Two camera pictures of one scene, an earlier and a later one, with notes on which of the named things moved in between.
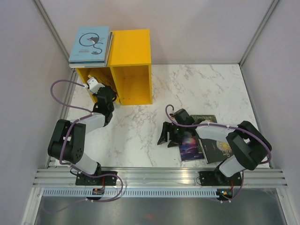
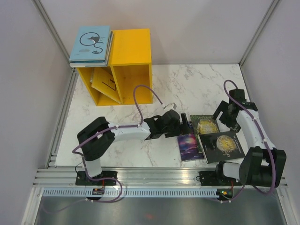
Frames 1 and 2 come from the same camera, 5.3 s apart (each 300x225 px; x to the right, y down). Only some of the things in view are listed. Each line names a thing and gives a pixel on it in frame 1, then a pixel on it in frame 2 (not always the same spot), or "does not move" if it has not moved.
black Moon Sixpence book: x=215 y=150 does not move
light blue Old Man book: x=90 y=44 does not move
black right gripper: x=166 y=128 to x=224 y=106
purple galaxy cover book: x=190 y=149 does not move
